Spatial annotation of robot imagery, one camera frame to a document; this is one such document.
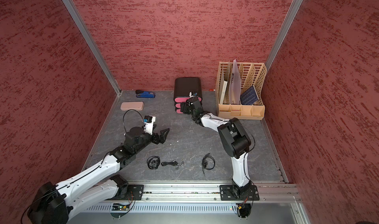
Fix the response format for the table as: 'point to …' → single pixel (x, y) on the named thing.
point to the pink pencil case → (132, 105)
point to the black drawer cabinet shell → (182, 87)
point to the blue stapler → (142, 93)
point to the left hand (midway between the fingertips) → (162, 129)
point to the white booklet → (223, 92)
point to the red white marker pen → (212, 90)
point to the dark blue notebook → (249, 97)
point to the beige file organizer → (251, 73)
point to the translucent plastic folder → (235, 85)
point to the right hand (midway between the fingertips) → (185, 106)
